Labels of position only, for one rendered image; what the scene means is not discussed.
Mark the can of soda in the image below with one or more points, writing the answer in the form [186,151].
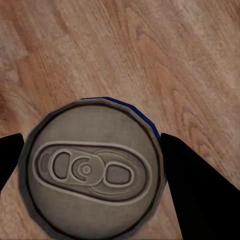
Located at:
[92,169]

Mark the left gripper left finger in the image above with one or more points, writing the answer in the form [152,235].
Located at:
[10,150]

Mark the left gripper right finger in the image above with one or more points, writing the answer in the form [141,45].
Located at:
[206,204]

